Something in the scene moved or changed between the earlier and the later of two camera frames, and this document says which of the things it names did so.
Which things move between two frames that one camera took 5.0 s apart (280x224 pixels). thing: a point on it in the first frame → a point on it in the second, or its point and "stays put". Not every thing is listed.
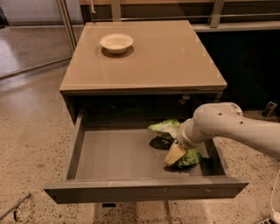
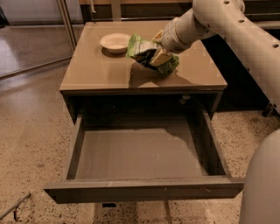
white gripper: [183, 136] → [170, 38]
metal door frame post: [64, 7] stays put
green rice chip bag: [167, 132] → [143, 52]
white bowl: [116, 43] stays put
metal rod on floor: [15, 206] stays put
